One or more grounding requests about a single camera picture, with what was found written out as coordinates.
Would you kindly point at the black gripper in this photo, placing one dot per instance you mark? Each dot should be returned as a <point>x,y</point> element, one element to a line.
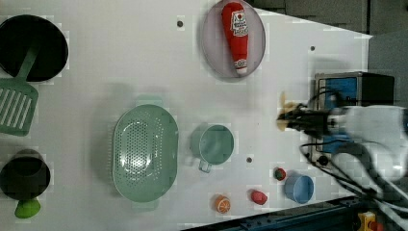
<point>310,122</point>

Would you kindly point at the yellow peeled toy banana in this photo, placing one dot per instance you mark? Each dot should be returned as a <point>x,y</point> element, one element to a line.
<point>286,107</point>

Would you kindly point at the silver black toaster oven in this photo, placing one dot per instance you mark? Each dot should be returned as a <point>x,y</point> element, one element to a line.
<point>348,89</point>

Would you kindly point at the toy strawberry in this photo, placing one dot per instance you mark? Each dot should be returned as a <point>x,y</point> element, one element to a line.
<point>280,174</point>

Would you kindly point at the blue small bowl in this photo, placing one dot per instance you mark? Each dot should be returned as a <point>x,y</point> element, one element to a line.
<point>299,188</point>

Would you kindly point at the red toy fruit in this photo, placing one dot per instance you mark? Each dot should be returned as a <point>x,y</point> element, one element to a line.
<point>259,197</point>

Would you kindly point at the yellow red toy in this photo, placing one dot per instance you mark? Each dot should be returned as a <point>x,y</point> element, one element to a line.
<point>368,222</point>

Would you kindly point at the toy orange half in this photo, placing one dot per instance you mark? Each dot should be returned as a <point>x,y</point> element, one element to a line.
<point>222,204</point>

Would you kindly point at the grey round plate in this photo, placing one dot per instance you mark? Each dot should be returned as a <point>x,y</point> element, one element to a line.
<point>216,48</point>

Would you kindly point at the red plush ketchup bottle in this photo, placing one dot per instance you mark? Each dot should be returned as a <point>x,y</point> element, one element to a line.
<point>235,29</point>

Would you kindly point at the green perforated colander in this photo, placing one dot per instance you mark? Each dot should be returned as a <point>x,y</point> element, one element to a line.
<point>145,151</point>

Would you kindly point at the black cylindrical pot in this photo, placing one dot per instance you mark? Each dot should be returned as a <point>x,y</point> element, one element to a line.
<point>25,176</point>

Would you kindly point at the green slotted spatula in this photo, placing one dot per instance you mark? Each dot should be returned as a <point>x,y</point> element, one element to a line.
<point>18,98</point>

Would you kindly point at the green toy pear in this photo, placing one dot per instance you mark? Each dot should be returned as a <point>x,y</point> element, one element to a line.
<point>27,208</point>

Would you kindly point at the black round pan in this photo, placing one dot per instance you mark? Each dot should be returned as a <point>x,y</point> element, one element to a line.
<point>16,36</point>

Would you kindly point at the blue metal frame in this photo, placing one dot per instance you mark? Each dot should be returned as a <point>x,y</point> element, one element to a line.
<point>333,215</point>

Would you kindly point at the green cup with handle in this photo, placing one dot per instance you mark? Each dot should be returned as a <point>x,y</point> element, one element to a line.
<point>212,145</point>

